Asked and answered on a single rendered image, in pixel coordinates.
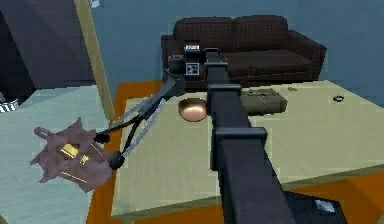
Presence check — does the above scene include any dark brown sofa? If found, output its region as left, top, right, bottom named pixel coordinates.
left=161, top=14, right=328, bottom=90

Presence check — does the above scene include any olive green flat box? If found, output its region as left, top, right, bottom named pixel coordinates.
left=239, top=87, right=289, bottom=116

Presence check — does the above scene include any pale beige wooden table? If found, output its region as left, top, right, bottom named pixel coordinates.
left=110, top=79, right=384, bottom=218

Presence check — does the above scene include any black white striped object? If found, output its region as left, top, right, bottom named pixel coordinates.
left=0, top=98, right=20, bottom=114

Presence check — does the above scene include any tan wooden door frame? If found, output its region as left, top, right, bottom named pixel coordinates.
left=73, top=0, right=116, bottom=122

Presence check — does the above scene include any copper bowl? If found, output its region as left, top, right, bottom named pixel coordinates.
left=177, top=97, right=210, bottom=123

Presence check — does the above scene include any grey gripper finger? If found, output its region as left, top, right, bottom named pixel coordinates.
left=93, top=81, right=178, bottom=145
left=108, top=98, right=167, bottom=171

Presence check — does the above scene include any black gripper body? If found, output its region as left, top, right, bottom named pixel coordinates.
left=162, top=54, right=187, bottom=98

